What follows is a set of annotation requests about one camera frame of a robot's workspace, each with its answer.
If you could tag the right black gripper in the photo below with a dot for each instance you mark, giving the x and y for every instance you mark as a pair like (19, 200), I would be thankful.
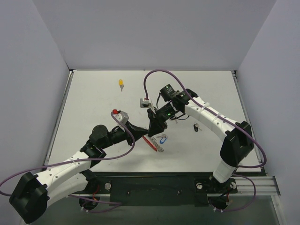
(155, 119)

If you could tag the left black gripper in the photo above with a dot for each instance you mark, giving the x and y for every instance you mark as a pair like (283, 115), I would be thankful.
(129, 135)

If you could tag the blue tagged key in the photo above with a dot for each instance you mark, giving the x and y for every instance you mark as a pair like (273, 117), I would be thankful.
(162, 138)

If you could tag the red handled keyring holder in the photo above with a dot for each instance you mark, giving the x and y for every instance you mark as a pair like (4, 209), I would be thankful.
(153, 143)

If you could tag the black tagged key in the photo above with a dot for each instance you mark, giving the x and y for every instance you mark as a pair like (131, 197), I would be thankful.
(197, 127)

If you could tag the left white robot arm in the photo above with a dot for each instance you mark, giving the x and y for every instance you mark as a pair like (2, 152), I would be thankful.
(34, 193)

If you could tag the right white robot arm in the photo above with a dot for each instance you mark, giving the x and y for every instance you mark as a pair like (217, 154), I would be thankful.
(236, 137)

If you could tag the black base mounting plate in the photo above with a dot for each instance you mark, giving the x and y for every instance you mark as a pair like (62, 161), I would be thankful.
(160, 188)

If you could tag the yellow tagged key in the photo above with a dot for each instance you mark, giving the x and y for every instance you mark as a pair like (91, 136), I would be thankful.
(121, 85)

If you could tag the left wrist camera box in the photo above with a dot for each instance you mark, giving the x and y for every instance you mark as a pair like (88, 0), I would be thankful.
(120, 116)

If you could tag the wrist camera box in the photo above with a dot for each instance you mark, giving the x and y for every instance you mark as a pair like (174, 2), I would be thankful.
(145, 103)
(120, 116)

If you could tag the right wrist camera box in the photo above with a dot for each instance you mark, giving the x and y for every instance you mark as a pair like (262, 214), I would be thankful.
(145, 103)

